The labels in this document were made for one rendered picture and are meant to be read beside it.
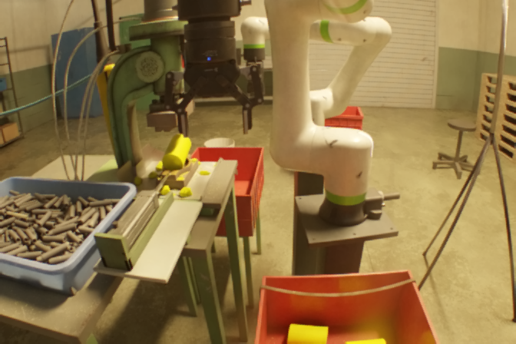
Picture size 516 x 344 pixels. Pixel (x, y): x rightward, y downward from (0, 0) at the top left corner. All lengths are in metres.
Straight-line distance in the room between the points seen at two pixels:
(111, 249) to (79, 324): 0.17
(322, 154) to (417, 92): 6.08
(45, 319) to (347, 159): 0.79
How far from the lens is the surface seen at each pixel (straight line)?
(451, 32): 7.15
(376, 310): 1.01
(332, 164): 0.86
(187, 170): 1.01
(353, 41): 1.19
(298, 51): 0.84
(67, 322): 0.70
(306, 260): 1.71
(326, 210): 0.94
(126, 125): 1.03
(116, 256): 0.68
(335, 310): 0.98
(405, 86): 6.75
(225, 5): 0.45
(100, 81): 1.09
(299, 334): 0.92
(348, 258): 1.02
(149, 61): 0.93
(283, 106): 0.87
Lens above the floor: 1.43
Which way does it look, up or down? 20 degrees down
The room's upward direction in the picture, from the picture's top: 2 degrees counter-clockwise
